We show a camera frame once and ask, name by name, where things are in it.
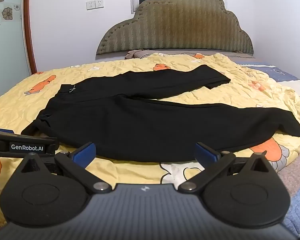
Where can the yellow flower print blanket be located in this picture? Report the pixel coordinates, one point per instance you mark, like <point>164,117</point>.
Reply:
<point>240,92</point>

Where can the black pants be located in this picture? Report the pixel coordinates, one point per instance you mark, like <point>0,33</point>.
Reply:
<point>140,125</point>

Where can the olive padded headboard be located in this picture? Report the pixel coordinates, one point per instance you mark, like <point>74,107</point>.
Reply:
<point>175,25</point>

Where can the brown striped cloth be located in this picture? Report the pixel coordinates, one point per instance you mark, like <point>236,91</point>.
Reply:
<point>140,53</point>

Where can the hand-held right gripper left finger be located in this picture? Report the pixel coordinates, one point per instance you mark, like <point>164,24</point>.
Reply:
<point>83,156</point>

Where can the white wall socket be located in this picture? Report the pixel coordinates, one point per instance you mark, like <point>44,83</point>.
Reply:
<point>99,3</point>
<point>90,5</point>

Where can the frosted flower glass door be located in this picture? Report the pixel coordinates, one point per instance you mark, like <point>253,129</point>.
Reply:
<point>7,42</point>

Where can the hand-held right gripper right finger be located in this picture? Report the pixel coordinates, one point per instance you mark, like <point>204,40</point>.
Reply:
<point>207,155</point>

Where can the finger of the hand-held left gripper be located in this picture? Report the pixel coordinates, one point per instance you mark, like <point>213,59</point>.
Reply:
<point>1,130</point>

